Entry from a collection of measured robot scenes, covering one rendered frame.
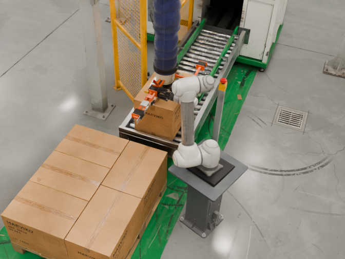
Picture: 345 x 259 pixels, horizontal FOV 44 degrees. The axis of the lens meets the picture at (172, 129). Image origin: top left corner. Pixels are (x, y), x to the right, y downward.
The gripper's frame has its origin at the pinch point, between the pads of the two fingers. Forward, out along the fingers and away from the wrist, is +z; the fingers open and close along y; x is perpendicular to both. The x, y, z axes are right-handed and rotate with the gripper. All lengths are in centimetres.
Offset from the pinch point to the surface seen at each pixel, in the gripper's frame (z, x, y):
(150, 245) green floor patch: -35, -86, 107
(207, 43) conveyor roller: 2, 181, 55
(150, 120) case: 1.6, -4.2, 32.9
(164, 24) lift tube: -2, 15, -61
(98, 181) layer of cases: 20, -76, 53
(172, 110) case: -20.6, -4.2, 12.6
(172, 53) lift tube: -8.8, 20.7, -30.4
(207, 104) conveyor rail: -37, 59, 48
